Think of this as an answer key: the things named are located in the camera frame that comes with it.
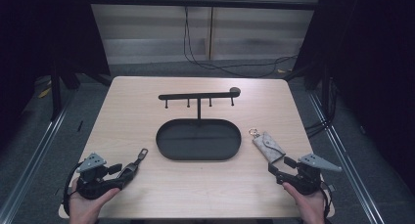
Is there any metal floor rail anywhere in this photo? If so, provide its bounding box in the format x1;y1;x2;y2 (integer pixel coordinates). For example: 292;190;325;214
0;92;76;224
307;90;387;224

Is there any yellow floor tape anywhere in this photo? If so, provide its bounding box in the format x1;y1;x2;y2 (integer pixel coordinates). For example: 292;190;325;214
37;86;53;100

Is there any black metal stand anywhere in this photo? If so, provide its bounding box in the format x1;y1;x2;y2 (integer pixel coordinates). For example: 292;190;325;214
50;66;64;122

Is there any black key rack with tray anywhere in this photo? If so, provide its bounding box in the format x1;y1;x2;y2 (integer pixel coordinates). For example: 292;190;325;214
155;86;243;161

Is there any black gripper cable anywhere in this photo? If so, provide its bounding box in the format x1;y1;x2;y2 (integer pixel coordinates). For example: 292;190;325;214
62;162;83;216
318;180;335;221

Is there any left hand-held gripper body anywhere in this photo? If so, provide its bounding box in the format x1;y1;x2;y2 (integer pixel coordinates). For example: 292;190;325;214
75;153;124;201

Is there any bundle of black cables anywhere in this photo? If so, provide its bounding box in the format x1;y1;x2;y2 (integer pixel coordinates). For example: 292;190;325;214
305;77;337;139

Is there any black horizontal bar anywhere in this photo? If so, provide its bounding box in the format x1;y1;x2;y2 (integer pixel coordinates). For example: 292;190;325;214
87;0;325;12

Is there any black car key with strap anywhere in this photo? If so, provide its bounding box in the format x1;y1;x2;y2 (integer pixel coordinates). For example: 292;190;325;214
123;148;150;179

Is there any person's left hand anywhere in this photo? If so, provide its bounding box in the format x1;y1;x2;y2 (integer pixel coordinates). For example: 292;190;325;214
69;178;121;224

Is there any person's right hand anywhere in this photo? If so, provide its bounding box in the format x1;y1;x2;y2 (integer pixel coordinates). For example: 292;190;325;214
282;181;328;224

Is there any dark curtain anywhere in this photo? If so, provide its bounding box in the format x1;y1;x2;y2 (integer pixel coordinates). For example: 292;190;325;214
283;0;415;196
0;0;112;154

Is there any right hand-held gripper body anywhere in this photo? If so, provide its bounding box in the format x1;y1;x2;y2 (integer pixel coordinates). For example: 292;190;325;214
276;153;343;197

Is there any long black floor cable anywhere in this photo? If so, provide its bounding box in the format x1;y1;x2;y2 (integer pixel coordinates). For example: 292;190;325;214
182;4;299;79

